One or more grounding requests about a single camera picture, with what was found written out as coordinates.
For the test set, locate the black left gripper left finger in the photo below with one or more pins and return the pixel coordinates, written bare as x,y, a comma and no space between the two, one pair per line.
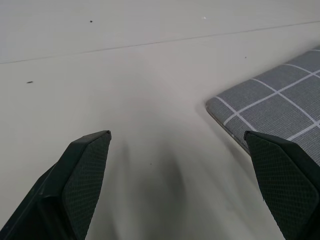
75,185

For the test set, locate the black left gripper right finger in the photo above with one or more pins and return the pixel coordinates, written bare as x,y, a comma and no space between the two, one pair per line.
282,185

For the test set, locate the grey checked cloth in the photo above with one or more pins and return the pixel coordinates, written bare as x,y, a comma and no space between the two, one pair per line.
277,100

